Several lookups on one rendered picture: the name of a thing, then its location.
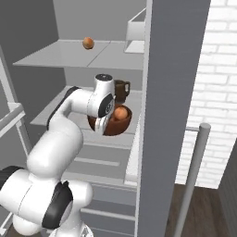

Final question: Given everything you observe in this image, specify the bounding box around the glass fridge shelf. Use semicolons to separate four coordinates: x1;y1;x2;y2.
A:
12;39;146;71
30;85;143;136

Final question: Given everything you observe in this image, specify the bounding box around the orange onion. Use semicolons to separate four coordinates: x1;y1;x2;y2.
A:
112;106;130;122

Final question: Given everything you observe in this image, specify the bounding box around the grey fridge drawer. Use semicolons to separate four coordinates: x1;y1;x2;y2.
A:
78;181;139;237
63;142;137;187

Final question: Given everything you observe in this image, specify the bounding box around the grey fridge cabinet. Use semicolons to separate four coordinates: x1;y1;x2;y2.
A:
0;0;153;237

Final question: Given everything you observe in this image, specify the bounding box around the grey fridge door handle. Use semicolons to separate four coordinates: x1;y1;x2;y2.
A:
171;122;213;237

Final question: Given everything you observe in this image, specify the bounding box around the dark brown mug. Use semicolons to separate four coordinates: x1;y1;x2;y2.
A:
113;79;131;105

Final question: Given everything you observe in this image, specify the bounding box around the white door bin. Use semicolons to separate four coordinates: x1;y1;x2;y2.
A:
123;6;147;55
123;114;142;187

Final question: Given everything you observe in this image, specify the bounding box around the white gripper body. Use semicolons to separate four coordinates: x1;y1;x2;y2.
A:
94;114;110;136

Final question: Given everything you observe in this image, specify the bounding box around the brown bowl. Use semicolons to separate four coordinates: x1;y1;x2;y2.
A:
87;104;133;137

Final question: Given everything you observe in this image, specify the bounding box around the orange round fruit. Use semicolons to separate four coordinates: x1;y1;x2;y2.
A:
81;36;95;50

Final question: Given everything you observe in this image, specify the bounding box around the grey fridge door with rail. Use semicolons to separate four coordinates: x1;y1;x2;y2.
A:
0;45;33;235

